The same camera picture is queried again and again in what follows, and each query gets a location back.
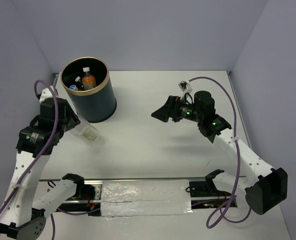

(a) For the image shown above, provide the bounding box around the square clear white-cap bottle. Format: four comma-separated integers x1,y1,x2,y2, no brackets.
69,101,100,144

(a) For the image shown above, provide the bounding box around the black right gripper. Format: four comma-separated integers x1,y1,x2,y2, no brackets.
151,95,203,122

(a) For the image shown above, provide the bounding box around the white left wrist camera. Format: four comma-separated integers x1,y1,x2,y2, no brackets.
39,85,58,103

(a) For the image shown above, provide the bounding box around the silver foil tape sheet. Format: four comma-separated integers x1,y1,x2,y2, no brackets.
100,179,193,217

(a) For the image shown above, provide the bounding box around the crushed clear blue-label bottle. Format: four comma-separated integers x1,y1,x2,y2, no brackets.
75,76,84,91

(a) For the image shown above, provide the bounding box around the long clear plastic bottle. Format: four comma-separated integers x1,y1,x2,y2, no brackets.
69,84,79,91

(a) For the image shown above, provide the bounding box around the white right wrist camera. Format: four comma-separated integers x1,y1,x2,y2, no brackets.
178,81,192,101

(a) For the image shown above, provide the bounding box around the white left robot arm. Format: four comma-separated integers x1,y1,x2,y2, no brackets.
0,97,86,240

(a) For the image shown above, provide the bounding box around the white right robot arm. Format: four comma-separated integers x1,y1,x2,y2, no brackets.
151,90,288,215

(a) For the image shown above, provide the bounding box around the orange label plastic bottle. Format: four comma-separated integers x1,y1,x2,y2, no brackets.
82,67,97,91

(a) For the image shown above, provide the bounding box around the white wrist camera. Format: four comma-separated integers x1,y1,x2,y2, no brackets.
39,85,58,103
178,81,192,101

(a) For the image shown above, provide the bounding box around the black bin with gold rim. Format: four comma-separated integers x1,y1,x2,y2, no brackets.
59,57,117,123

